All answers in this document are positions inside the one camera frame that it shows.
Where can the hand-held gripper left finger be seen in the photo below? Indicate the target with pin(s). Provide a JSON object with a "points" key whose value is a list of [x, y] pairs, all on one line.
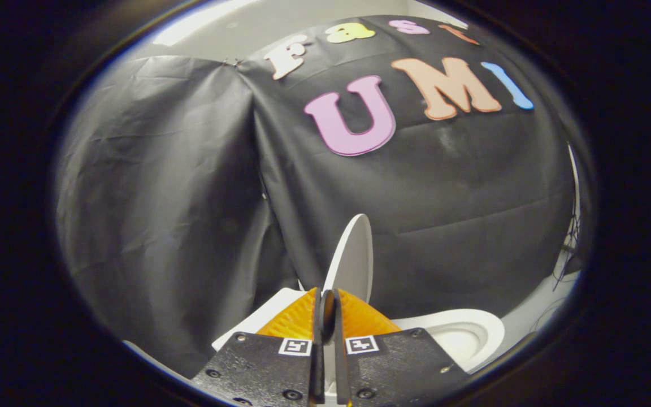
{"points": [[318, 367]]}

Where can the white toilet bowl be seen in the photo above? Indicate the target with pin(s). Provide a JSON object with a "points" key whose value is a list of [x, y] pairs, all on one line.
{"points": [[461, 339]]}

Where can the white toilet lid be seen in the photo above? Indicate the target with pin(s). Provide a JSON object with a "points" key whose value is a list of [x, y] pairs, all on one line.
{"points": [[354, 254]]}

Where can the black backdrop cloth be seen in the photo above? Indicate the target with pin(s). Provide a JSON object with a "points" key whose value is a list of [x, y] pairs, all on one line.
{"points": [[444, 215]]}

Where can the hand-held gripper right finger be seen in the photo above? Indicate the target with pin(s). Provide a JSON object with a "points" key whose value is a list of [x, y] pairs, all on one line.
{"points": [[341, 367]]}

